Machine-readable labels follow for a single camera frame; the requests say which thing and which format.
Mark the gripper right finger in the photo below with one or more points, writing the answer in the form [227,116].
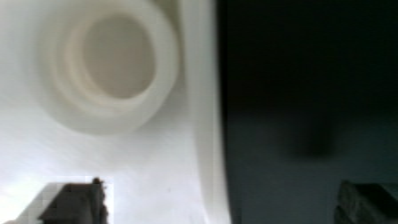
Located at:
[367,203]

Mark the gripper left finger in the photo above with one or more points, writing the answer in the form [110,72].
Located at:
[69,204]

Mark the white square table top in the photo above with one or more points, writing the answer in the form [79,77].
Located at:
[110,106]

